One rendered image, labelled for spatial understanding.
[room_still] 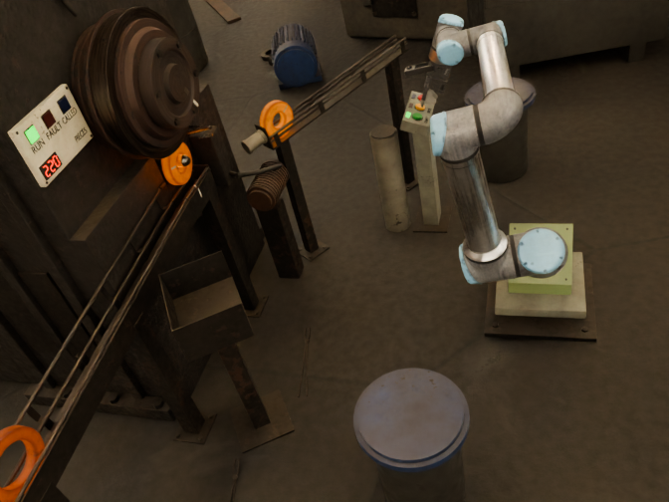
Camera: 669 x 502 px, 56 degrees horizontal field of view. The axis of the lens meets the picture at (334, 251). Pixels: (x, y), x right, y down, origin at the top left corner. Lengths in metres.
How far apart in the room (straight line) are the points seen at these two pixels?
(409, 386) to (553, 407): 0.65
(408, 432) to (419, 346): 0.78
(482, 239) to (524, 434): 0.66
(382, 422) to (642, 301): 1.27
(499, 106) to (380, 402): 0.88
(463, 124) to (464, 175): 0.18
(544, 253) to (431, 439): 0.78
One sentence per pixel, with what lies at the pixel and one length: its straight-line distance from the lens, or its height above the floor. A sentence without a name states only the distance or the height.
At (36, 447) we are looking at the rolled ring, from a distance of 1.85.
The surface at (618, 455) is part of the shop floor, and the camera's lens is 2.25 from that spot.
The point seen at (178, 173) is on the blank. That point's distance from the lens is 2.28.
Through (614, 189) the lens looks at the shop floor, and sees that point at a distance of 3.19.
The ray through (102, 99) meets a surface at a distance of 2.00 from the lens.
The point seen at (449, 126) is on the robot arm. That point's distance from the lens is 1.78.
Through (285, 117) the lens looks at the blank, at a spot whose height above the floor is 0.70.
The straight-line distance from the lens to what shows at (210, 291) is 2.04.
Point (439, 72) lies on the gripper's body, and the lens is 2.51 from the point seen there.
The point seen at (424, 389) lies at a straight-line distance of 1.83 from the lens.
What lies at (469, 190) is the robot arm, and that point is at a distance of 1.92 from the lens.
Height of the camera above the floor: 1.91
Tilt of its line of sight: 40 degrees down
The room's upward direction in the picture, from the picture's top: 14 degrees counter-clockwise
